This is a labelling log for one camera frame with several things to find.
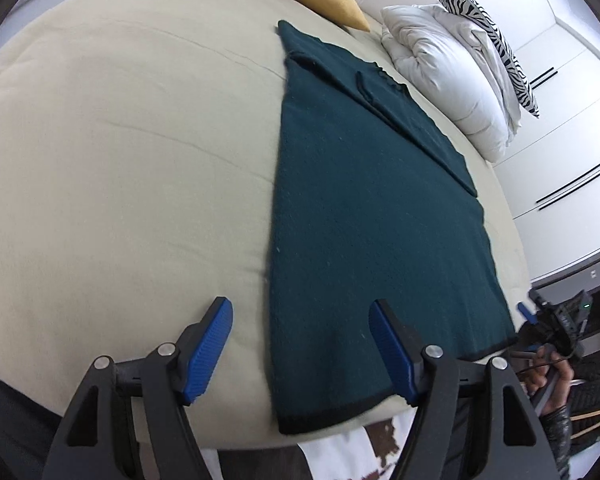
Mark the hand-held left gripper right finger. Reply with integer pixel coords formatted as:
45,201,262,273
368,299,561,480

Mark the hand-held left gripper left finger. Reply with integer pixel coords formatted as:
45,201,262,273
42,296,234,480

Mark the dark green sweater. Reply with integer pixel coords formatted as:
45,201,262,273
264,20,518,436

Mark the person's right forearm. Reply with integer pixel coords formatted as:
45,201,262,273
539,402,575,472

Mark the person's right hand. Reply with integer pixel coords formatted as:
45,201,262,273
522,351,576,417

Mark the dark cloth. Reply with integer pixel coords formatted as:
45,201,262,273
570,357,600,453

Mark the brown and white rug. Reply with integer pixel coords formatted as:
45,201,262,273
299,412,417,480

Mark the white wardrobe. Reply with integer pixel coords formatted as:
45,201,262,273
480,0,600,283

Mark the bed with beige sheet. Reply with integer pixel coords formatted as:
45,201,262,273
0,0,531,453

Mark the white folded duvet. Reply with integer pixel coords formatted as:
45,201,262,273
381,4,523,163

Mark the zebra print pillow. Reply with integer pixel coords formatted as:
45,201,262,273
433,0,541,118

